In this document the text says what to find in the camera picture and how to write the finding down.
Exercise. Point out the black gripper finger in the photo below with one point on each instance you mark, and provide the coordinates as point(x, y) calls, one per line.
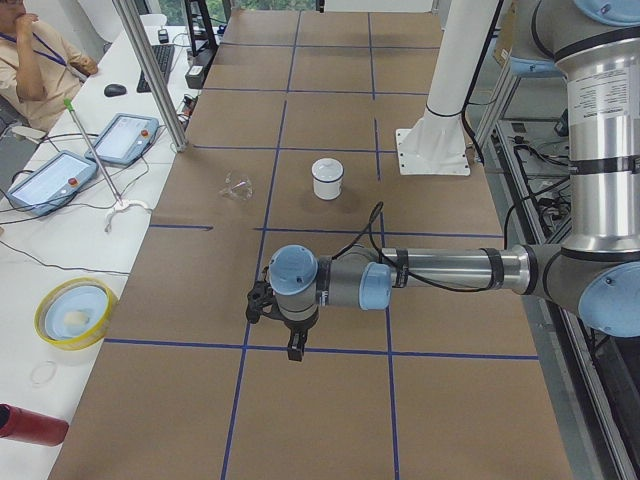
point(296, 345)

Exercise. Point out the blue teach pendant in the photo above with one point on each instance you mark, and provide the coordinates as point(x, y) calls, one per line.
point(53, 184)
point(125, 138)

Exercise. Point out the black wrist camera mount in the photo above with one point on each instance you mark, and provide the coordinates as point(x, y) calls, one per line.
point(261, 300)

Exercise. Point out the near blue teach pendant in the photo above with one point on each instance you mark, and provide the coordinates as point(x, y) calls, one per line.
point(53, 184)

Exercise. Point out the white enamel cup blue rim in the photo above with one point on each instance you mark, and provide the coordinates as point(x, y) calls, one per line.
point(327, 191)

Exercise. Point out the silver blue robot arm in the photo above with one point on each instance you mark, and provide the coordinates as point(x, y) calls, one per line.
point(593, 273)

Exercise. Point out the brown paper table cover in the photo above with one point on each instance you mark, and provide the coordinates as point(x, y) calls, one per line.
point(439, 386)

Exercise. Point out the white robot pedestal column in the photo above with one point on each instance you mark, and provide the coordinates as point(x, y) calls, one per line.
point(436, 144)

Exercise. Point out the yellow tape roll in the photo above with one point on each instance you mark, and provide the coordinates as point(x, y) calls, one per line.
point(76, 314)

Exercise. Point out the metal rod green tip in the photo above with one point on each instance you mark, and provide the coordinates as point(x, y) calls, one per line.
point(116, 194)

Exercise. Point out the seated person beige shirt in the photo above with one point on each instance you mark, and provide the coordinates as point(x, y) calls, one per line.
point(40, 69)

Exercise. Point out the aluminium frame post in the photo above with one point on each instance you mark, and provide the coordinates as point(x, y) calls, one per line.
point(134, 28)

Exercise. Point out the black computer box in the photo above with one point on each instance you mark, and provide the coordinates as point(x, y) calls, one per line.
point(200, 62)

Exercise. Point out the white cup lid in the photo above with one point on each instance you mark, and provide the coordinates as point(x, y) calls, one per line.
point(327, 170)

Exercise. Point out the black computer mouse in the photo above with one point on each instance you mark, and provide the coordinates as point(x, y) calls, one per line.
point(114, 90)

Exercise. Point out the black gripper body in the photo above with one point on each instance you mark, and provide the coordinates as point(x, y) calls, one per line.
point(296, 327)

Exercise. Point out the white plastic claw piece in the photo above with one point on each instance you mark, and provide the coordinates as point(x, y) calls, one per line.
point(121, 206)

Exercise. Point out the red bottle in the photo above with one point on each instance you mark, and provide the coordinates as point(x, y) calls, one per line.
point(26, 426)

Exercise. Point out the far blue teach pendant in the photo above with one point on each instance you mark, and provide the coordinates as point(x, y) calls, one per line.
point(125, 138)

